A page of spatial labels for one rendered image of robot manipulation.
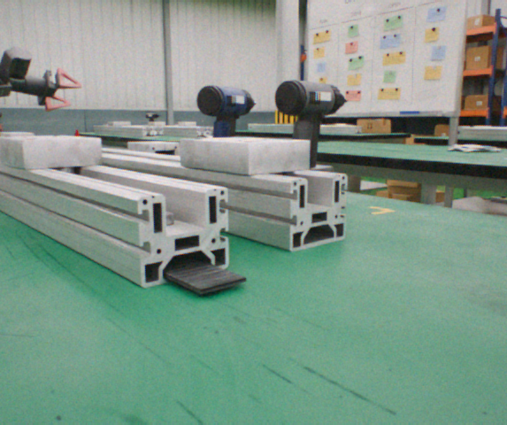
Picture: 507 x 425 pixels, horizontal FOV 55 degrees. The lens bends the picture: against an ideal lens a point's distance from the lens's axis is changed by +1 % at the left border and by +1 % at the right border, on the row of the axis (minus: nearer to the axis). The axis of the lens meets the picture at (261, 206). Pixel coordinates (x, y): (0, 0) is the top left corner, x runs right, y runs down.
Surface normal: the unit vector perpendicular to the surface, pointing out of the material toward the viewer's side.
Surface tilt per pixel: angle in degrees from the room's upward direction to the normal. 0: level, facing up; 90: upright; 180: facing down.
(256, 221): 90
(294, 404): 0
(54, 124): 90
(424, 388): 0
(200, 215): 90
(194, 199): 90
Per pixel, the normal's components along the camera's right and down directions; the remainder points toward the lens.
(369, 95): -0.80, 0.11
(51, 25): 0.59, 0.14
